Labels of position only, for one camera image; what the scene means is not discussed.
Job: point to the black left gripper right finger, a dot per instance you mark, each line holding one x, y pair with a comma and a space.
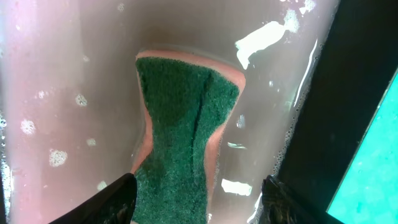
281, 205

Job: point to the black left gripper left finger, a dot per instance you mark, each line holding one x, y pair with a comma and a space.
115, 204

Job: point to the green and pink sponge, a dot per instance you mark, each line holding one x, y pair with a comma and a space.
187, 102

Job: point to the teal plastic tray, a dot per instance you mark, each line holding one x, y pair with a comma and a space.
368, 191

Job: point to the dark red water tray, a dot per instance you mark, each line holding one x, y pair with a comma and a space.
72, 119

